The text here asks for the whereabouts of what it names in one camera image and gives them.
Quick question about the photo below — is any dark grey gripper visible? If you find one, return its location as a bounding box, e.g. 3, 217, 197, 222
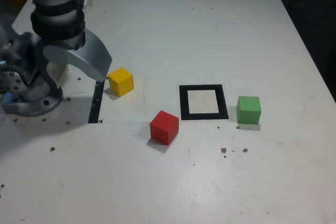
35, 28, 113, 90

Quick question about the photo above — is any yellow cube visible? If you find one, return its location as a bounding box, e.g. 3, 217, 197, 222
107, 67, 135, 97

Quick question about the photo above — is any red cube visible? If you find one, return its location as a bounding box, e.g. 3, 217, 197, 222
149, 110, 180, 146

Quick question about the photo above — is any green cube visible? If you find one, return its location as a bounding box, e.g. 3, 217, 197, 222
236, 95, 262, 125

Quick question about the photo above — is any black tape square outline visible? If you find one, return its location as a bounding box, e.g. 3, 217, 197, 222
178, 84, 229, 121

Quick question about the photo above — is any black tape strip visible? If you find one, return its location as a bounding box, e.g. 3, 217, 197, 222
88, 79, 106, 124

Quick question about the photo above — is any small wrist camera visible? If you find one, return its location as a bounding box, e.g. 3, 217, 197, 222
78, 0, 95, 9

